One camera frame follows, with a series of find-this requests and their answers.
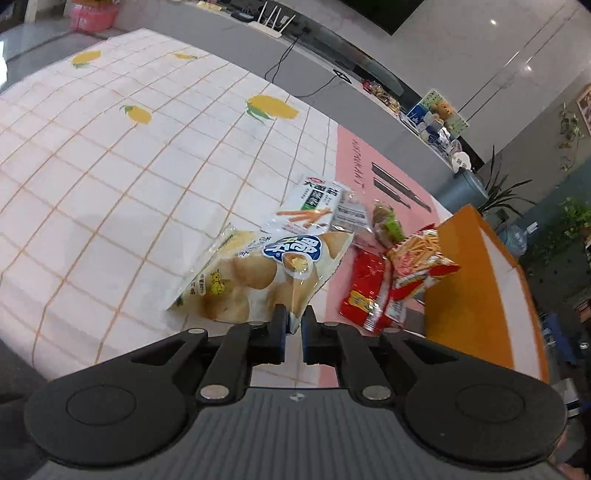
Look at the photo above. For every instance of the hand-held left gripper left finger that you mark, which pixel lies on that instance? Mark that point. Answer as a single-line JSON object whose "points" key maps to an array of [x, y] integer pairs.
{"points": [[278, 334]]}

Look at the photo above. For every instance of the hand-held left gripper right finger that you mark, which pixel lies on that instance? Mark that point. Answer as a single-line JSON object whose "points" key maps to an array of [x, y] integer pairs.
{"points": [[310, 339]]}

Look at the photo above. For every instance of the bread bun snack bag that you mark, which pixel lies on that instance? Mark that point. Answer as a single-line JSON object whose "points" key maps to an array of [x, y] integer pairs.
{"points": [[258, 277]]}

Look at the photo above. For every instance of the clear grey snack packet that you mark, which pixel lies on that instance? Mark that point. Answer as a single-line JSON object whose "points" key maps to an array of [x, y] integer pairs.
{"points": [[352, 212]]}

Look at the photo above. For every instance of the red yellow stick snack packet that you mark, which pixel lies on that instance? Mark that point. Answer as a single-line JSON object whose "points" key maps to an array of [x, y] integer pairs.
{"points": [[420, 263]]}

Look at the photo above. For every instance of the white stick snack packet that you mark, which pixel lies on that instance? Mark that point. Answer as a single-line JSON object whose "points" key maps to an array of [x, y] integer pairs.
{"points": [[304, 203]]}

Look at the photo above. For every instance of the green snack packet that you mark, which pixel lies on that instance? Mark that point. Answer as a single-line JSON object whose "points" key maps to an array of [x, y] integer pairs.
{"points": [[388, 224]]}

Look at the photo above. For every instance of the orange cardboard box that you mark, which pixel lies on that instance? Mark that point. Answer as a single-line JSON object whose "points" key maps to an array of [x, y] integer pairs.
{"points": [[471, 300]]}

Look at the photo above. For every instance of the pile of wrapped snacks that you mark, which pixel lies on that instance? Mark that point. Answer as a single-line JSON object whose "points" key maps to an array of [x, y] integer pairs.
{"points": [[383, 96]]}

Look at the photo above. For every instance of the grey blue trash can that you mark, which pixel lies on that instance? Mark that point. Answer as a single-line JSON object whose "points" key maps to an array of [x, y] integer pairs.
{"points": [[468, 187]]}

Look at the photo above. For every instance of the large water bottle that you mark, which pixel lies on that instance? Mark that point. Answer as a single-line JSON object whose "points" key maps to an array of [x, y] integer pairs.
{"points": [[515, 240]]}

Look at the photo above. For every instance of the white round item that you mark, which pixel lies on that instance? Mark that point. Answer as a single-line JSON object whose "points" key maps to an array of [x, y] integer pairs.
{"points": [[461, 161]]}

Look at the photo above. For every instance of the tall potted plant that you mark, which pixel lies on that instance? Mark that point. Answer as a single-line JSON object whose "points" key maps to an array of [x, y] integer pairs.
{"points": [[501, 189]]}

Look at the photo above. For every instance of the blue white cups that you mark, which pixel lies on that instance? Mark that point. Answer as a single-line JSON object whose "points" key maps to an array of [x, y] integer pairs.
{"points": [[433, 127]]}

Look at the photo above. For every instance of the teddy bear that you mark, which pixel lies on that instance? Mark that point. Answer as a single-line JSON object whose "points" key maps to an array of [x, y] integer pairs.
{"points": [[442, 111]]}

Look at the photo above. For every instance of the bushy green plant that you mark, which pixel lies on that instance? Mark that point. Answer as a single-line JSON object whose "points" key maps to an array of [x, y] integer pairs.
{"points": [[570, 221]]}

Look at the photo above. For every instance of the white router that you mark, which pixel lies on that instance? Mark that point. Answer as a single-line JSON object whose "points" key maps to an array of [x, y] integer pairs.
{"points": [[272, 30]]}

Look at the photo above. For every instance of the black set-top box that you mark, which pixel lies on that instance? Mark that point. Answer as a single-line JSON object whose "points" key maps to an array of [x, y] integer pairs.
{"points": [[242, 15]]}

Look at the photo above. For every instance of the hanging vine plant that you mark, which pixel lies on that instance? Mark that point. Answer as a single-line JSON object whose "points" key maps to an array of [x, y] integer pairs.
{"points": [[570, 134]]}

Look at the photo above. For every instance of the black television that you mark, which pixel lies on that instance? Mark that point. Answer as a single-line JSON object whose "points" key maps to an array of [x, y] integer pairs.
{"points": [[388, 11]]}

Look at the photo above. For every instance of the pink storage bin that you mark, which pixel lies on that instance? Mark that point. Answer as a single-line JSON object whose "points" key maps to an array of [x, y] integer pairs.
{"points": [[92, 18]]}

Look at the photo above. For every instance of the framed wall picture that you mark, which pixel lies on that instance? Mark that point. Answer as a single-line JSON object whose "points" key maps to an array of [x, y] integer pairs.
{"points": [[585, 108]]}

